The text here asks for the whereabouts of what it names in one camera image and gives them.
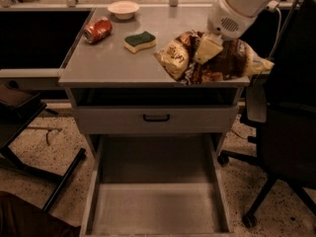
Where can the grey drawer cabinet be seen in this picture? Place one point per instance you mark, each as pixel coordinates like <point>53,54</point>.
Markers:
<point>108,75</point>

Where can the closed grey drawer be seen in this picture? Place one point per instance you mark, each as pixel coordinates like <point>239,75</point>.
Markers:
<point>125,120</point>

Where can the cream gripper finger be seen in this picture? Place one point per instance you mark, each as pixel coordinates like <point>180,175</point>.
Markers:
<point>209,46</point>

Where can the open grey bottom drawer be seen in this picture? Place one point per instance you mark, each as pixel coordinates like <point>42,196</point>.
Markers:
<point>156,186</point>

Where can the red soda can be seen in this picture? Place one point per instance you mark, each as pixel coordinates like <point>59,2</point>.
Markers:
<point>97,30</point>

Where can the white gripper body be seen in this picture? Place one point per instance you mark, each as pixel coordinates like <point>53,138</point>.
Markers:
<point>222,20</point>

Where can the white bowl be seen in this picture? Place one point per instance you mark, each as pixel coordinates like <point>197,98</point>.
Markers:
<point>123,10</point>

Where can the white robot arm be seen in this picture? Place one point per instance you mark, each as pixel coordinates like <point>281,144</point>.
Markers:
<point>249,8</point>

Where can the brown chip bag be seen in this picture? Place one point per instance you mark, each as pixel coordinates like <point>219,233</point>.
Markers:
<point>237,59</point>

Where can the black side table frame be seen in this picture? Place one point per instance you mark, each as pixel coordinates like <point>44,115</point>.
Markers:
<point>24,146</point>

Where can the green yellow sponge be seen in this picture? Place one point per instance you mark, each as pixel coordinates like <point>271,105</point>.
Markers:
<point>136,43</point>

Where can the dark brown object corner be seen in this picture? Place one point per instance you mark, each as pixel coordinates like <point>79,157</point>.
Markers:
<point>19,218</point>

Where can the black office chair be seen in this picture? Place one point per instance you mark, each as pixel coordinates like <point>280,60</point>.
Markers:
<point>282,110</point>

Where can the black drawer handle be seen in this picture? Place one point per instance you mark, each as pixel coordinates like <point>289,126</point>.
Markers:
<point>156,118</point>

